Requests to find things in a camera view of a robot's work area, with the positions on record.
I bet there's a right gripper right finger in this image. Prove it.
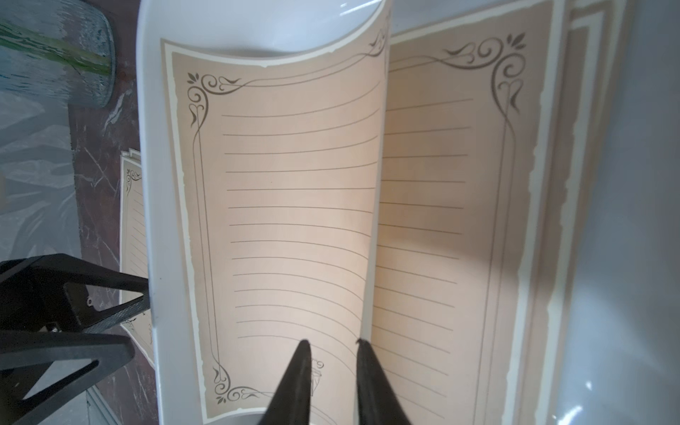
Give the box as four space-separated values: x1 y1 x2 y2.
356 339 411 425

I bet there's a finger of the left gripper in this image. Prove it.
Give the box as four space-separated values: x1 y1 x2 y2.
1 330 135 424
1 253 151 334

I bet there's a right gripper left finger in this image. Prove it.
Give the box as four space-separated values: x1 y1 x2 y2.
259 340 312 425

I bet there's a beige stationery sheet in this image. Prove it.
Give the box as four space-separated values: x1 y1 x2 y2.
120 149 155 368
161 1 391 424

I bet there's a white plastic storage box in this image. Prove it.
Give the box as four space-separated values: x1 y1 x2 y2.
136 1 679 424

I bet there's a beige stationery paper stack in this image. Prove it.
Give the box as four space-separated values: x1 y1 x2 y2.
371 1 632 424

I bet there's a blue glass vase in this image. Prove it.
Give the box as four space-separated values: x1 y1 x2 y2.
1 0 116 108

